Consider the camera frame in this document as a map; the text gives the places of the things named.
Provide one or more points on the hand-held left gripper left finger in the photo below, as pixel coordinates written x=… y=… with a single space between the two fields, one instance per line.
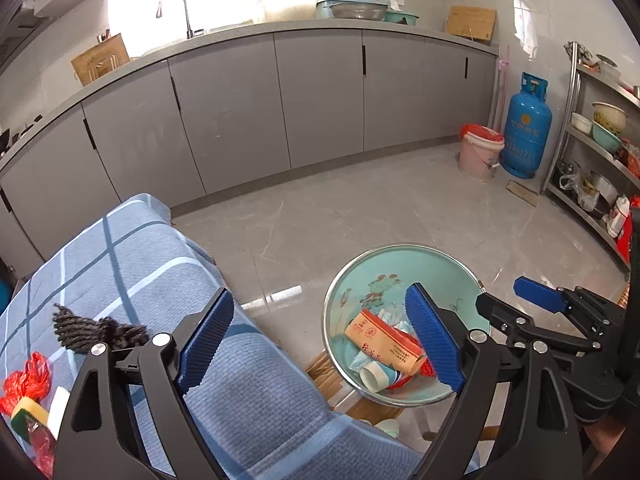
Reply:
x=205 y=340

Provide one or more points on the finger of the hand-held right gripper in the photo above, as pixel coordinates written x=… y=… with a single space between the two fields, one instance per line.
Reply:
x=540 y=294
x=505 y=315

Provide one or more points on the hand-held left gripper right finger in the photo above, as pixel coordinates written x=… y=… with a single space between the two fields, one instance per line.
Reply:
x=435 y=340

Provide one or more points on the red foam net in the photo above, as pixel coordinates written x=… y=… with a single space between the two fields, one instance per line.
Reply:
x=424 y=367

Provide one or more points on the orange paper bag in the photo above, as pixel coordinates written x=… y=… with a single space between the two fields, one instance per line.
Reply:
x=380 y=335

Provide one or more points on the white blue striped paper cup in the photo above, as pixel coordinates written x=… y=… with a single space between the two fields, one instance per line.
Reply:
x=375 y=377

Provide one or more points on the pale green enamel basin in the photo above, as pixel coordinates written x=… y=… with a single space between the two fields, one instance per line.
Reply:
x=370 y=280

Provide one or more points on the grey yarn bundle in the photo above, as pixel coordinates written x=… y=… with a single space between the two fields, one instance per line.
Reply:
x=80 y=327

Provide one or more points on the red plastic bag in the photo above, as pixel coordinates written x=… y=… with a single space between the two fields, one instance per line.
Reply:
x=25 y=380

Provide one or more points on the green scouring sponge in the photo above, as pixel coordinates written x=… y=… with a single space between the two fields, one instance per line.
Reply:
x=27 y=412

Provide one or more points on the blue plaid tablecloth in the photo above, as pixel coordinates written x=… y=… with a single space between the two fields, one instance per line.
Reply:
x=250 y=410

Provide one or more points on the red plastic container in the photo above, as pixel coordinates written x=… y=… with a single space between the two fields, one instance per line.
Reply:
x=624 y=242

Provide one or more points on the white plastic jug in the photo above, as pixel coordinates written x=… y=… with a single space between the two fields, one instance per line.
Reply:
x=618 y=217

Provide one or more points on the metal pot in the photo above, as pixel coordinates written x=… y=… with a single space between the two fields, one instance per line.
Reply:
x=602 y=192

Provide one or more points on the pink bucket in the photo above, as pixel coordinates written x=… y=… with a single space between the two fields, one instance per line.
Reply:
x=477 y=160

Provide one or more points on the white packet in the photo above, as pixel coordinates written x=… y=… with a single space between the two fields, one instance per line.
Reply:
x=59 y=410

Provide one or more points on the blue gas cylinder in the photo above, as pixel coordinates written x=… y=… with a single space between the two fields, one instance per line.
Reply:
x=525 y=130

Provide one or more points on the teal colander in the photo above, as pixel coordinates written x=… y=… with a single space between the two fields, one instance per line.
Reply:
x=606 y=140

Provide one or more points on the metal shelf rack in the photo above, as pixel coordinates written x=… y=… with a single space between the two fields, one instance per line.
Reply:
x=570 y=110

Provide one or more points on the white green colander bowl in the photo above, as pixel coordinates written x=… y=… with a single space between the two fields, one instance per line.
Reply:
x=610 y=115

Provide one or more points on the grey kitchen counter cabinets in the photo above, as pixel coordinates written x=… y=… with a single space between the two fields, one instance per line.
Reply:
x=320 y=90

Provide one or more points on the wooden cutting board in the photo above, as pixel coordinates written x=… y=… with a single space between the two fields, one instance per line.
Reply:
x=470 y=22
x=100 y=62

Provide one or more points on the teal plastic basin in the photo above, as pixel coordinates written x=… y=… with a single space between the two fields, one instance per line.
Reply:
x=402 y=17

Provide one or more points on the metal faucet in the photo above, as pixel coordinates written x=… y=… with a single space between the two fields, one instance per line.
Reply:
x=189 y=25

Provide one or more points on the metal colander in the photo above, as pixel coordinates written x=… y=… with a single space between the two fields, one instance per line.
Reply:
x=360 y=10

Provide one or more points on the white plastic basin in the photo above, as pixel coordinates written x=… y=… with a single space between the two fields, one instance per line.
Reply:
x=285 y=7

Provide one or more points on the white wall socket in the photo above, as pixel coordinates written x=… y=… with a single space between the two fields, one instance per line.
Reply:
x=395 y=2

